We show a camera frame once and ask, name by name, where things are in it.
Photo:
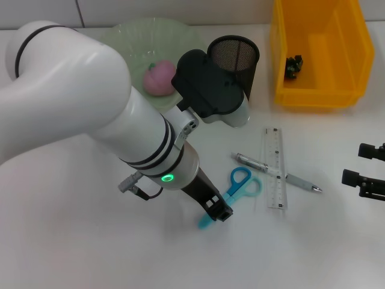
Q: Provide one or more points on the transparent plastic ruler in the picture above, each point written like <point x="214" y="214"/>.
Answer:
<point x="276" y="192"/>

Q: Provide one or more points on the black mesh pen holder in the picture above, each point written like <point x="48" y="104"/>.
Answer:
<point x="240" y="63"/>

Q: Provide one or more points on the yellow plastic bin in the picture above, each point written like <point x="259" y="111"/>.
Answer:
<point x="319" y="93"/>

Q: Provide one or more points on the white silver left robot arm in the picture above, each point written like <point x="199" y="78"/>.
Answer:
<point x="75" y="96"/>

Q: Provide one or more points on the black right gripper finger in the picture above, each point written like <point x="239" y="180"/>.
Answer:
<point x="371" y="151"/>
<point x="350" y="177"/>

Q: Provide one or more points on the pink toy peach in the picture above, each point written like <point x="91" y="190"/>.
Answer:
<point x="159" y="78"/>

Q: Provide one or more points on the green glass fruit plate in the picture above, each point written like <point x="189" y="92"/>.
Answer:
<point x="144" y="39"/>

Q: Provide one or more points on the blue scissors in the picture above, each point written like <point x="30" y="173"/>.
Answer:
<point x="237" y="186"/>

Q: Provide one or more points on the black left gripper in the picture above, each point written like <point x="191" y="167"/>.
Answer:
<point x="201" y="188"/>

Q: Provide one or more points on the silver ballpoint pen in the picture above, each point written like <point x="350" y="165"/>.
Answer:
<point x="251" y="162"/>

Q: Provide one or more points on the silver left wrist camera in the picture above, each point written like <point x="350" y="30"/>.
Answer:
<point x="207" y="87"/>

